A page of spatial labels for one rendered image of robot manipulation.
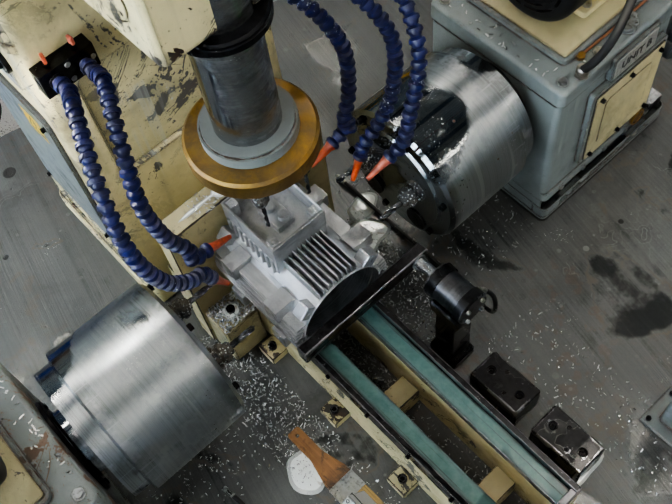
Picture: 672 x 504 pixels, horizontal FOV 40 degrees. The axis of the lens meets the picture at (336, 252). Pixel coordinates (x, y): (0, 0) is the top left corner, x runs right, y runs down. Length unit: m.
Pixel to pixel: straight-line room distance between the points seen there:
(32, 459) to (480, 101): 0.81
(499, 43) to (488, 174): 0.21
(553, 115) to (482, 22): 0.19
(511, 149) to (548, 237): 0.30
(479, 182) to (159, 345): 0.54
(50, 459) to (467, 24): 0.90
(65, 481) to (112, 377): 0.14
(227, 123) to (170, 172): 0.35
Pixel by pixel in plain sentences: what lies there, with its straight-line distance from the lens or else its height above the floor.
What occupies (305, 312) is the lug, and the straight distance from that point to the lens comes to 1.33.
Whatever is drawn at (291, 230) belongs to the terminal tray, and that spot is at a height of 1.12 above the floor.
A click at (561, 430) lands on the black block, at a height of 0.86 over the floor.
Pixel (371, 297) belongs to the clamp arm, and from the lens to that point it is 1.40.
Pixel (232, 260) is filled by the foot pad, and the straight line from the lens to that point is 1.41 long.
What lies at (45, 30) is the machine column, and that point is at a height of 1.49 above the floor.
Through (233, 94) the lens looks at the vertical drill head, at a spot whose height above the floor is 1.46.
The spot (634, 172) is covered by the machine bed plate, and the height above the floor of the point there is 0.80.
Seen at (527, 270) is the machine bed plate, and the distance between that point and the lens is 1.69.
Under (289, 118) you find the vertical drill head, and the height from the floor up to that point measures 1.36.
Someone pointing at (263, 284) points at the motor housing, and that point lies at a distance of 1.39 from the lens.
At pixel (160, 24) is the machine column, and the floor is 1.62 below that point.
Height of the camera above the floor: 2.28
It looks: 60 degrees down
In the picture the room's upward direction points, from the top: 10 degrees counter-clockwise
